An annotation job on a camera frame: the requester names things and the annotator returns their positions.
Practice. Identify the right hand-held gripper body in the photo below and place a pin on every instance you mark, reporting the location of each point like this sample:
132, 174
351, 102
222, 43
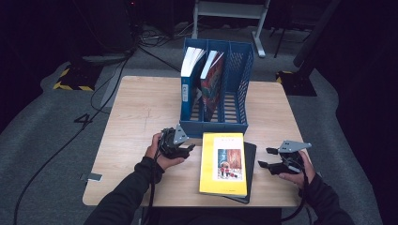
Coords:
289, 156

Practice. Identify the person's right hand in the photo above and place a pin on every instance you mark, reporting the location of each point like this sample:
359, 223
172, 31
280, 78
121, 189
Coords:
302, 175

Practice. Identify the yellow book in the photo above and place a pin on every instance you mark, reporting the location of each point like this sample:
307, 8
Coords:
222, 165

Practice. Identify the red illustrated book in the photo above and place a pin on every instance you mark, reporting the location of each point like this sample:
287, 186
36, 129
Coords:
212, 84

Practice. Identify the black book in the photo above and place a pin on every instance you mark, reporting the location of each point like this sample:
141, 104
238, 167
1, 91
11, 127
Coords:
250, 168

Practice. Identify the person's left hand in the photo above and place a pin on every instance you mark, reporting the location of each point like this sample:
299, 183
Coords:
162, 161

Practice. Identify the dark slanted pole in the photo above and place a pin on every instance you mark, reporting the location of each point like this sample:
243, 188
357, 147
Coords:
316, 31

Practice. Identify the white metal stand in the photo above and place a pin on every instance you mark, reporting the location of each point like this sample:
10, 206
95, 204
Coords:
231, 12

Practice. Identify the blue book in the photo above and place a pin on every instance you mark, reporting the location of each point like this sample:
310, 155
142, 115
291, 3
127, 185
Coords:
188, 75

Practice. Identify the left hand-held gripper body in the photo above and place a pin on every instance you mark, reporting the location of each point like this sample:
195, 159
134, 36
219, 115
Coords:
172, 143

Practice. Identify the yellow black striped base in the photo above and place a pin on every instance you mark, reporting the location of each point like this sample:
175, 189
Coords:
73, 79
297, 82

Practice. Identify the silver table bracket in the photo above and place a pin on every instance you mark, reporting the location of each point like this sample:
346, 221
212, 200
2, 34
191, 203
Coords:
91, 177

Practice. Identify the blue plastic file rack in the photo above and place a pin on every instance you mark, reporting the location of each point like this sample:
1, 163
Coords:
234, 103

